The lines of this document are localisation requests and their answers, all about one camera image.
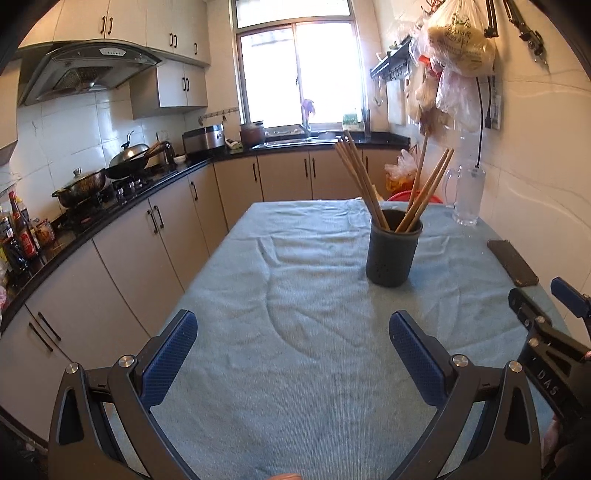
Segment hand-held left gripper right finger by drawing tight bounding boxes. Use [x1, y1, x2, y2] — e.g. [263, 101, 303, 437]
[389, 311, 542, 480]

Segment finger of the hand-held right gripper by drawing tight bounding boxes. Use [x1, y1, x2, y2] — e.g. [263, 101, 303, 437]
[508, 287, 591, 367]
[550, 276, 591, 333]

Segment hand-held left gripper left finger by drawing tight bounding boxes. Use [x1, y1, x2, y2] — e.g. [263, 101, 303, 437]
[47, 309, 200, 480]

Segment dark grey utensil holder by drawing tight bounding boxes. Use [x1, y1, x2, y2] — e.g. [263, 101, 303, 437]
[366, 209, 424, 288]

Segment bunch of wooden chopsticks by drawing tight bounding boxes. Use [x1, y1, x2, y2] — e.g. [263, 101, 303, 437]
[335, 130, 455, 234]

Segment person's right hand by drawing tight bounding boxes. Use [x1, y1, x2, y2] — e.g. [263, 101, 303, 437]
[541, 413, 565, 467]

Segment smartphone in clear case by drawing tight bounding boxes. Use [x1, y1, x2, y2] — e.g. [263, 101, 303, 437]
[487, 239, 540, 288]

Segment beige lower kitchen cabinets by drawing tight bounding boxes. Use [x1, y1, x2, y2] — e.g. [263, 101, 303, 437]
[0, 141, 411, 444]

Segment beige kitchen cabinets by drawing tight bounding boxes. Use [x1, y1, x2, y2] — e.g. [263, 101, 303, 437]
[18, 0, 213, 121]
[0, 141, 411, 444]

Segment blue tablecloth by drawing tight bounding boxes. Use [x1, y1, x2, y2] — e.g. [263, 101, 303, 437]
[99, 198, 573, 480]

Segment clear glass mug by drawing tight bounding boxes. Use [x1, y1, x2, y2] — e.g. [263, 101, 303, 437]
[444, 166, 487, 227]

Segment red plastic basin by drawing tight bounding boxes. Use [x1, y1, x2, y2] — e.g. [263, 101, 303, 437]
[387, 188, 446, 205]

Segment red chili sauce jar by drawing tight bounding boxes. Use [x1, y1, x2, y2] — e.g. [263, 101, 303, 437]
[34, 219, 56, 245]

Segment black gas stove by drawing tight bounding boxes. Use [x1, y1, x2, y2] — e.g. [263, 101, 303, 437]
[60, 166, 178, 227]

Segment orange filled plastic bag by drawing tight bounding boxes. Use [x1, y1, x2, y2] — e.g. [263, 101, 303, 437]
[385, 148, 419, 192]

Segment steel pot with lid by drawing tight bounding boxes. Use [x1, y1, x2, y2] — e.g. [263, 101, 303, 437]
[52, 167, 108, 208]

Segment dark sauce bottle red label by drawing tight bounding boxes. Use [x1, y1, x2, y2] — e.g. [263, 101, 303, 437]
[8, 191, 40, 259]

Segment black wok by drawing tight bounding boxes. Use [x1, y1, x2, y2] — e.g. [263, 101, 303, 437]
[105, 131, 167, 180]

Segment silver rice cooker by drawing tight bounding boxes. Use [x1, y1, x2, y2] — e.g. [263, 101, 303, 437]
[182, 124, 226, 155]

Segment black kitchen countertop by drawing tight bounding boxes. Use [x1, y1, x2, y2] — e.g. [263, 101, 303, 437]
[0, 131, 411, 333]

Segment hanging white plastic bags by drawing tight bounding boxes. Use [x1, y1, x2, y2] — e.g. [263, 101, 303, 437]
[405, 55, 483, 137]

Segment brown clay pot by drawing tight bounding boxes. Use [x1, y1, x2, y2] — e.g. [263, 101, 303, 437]
[239, 121, 267, 148]

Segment steel kitchen sink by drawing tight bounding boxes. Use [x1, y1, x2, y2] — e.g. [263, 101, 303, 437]
[265, 134, 345, 147]

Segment steel kitchen faucet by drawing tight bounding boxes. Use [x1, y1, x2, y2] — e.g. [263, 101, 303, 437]
[301, 98, 318, 134]

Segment black hanging tool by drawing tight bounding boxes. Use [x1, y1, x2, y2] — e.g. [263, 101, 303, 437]
[503, 0, 551, 65]

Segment clear bag of yellow food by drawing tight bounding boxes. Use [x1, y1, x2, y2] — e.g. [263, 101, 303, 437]
[418, 0, 497, 78]

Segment black hanging clamp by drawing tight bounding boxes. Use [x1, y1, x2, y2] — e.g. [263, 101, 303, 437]
[482, 0, 500, 38]

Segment kitchen window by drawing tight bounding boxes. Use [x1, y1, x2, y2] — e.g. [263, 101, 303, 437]
[235, 0, 370, 132]

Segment steel range hood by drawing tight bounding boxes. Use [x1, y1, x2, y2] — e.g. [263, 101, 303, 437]
[16, 41, 163, 108]

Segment beige upper kitchen cabinets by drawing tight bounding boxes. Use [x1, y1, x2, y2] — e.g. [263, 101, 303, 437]
[18, 0, 213, 121]

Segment black power plug cable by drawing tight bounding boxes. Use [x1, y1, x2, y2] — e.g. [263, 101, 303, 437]
[473, 76, 494, 169]

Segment white wall socket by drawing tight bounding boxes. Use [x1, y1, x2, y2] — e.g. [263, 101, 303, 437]
[487, 76, 504, 131]

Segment black wall rack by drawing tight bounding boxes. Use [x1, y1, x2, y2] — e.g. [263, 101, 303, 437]
[369, 36, 413, 85]

